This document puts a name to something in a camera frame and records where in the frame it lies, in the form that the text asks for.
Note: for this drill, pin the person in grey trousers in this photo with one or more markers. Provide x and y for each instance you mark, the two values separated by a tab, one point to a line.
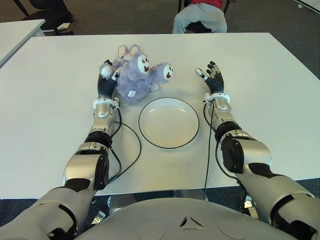
200	15

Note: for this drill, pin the white plate black rim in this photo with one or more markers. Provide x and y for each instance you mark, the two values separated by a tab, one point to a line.
168	122

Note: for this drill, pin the purple plush doll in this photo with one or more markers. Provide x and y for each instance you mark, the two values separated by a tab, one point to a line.
133	82

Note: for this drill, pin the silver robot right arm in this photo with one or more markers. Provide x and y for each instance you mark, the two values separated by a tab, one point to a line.
257	152

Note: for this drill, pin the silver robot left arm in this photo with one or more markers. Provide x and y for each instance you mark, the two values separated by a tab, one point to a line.
82	165

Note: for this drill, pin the metal floor bracket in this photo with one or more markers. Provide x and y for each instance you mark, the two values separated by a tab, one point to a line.
250	206
99	217

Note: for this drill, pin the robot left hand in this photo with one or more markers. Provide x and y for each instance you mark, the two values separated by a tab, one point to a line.
105	87

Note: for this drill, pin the white furniture edge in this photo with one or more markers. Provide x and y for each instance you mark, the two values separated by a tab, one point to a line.
310	3

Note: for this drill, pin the person in black trousers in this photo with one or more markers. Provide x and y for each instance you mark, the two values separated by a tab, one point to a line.
61	7

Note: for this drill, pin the black office chair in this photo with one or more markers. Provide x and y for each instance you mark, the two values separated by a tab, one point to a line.
53	22

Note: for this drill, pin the silver robot torso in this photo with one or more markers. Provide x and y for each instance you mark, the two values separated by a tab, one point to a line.
160	225

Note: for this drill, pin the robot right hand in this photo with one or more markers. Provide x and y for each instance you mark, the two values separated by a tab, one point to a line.
216	83

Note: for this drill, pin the white side table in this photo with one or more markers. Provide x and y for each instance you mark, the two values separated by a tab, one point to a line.
15	32

